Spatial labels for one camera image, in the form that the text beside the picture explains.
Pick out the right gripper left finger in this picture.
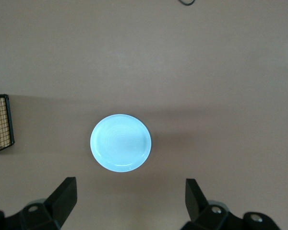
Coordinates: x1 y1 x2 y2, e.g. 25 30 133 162
0 177 77 230

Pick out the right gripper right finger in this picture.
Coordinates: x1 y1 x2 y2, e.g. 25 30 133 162
181 178 279 230

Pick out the light blue round plate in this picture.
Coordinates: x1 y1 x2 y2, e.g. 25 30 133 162
90 114 152 173

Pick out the black wire mesh rack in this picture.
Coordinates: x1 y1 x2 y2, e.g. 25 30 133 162
0 94 16 156

